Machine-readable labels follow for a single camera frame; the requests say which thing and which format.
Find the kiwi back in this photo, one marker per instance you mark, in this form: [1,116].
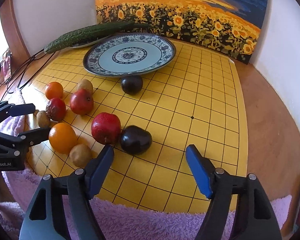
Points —
[85,84]

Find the green bitter gourd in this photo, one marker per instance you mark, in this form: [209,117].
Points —
[91,33]

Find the large orange front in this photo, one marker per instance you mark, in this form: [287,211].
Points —
[62,138]

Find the small kiwi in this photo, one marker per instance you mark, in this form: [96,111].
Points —
[43,120]

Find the blue white porcelain plate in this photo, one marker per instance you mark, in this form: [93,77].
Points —
[127,54]

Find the sunflower field painting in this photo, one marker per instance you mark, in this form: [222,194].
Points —
[231,27]

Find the small orange back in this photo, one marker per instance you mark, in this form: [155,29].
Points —
[53,90]

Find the dark plum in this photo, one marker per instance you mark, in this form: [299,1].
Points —
[135,140]
[132,84]

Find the large red apple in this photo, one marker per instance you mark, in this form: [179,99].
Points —
[106,128]

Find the purple fluffy towel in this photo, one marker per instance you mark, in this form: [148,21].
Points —
[119,221]

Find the yellow go board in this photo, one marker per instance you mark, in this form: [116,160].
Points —
[196,99]

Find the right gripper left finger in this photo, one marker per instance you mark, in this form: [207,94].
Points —
[45,216]

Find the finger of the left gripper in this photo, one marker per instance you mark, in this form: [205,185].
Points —
[11,110]
[22,142]

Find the kiwi front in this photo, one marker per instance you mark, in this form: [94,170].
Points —
[80,155]

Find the wrinkled small red apple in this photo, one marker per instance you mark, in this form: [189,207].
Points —
[56,109]

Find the small plate under gourd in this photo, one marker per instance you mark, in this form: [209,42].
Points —
[86,44]

